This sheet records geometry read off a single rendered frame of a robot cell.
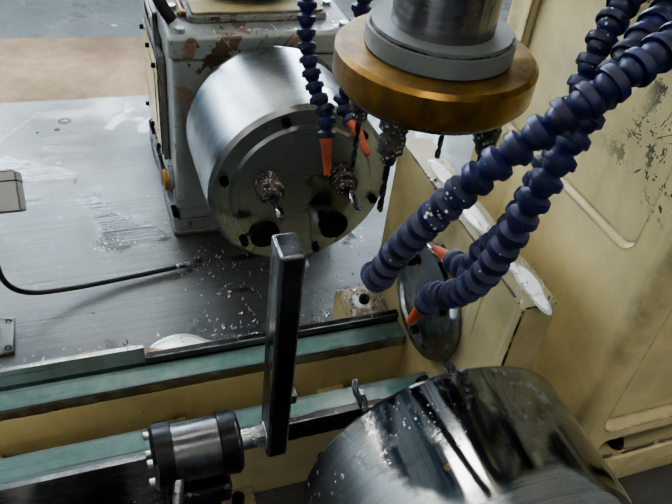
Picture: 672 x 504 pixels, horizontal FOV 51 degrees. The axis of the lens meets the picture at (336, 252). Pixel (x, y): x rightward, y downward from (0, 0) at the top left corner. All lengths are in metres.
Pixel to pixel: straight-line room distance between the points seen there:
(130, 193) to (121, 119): 0.27
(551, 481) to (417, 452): 0.09
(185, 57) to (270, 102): 0.21
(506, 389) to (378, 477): 0.12
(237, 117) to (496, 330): 0.41
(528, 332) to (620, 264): 0.12
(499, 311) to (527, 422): 0.18
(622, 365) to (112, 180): 0.96
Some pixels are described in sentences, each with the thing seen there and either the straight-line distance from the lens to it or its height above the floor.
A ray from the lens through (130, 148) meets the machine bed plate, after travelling 1.47.
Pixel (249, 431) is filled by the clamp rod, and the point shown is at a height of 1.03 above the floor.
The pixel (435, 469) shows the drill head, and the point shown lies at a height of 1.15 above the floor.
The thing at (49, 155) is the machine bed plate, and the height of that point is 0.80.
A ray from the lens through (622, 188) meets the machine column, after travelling 0.75.
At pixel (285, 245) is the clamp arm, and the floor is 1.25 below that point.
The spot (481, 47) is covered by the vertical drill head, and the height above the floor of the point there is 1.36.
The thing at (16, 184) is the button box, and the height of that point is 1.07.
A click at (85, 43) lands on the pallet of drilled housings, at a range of 3.48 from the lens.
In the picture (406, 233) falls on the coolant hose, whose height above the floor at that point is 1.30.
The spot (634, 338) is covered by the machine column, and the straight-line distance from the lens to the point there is 0.76.
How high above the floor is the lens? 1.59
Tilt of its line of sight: 40 degrees down
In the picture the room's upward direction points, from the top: 8 degrees clockwise
